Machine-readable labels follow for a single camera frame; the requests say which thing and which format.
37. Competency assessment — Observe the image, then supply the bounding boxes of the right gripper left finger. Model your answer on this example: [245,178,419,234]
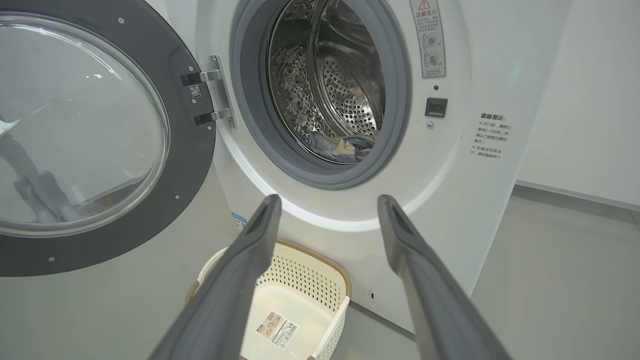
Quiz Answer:
[148,194,282,360]

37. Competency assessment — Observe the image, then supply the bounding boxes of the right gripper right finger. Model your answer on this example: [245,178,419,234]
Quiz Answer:
[377,194,512,360]

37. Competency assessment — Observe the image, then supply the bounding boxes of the round dark glass washer door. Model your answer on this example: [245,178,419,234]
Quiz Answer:
[0,0,217,277]

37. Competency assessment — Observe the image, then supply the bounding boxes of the blue garment with cream lining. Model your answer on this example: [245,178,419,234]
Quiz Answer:
[330,135,376,165]

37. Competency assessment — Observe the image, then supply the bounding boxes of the white front-load washing machine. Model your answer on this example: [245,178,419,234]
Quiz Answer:
[145,0,573,333]

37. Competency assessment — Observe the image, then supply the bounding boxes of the black door latch slot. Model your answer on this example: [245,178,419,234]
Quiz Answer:
[425,97,448,119]

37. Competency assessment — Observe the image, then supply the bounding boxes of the metal door hinge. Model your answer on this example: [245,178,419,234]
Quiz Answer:
[181,55,237,129]

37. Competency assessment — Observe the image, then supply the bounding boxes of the basket product sticker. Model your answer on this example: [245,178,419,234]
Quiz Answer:
[256,311,299,349]

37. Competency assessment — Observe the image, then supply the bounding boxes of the cream perforated laundry basket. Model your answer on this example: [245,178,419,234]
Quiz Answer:
[185,239,352,360]

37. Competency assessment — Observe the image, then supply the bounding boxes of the grey warning label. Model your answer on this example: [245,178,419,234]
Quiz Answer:
[410,0,447,79]

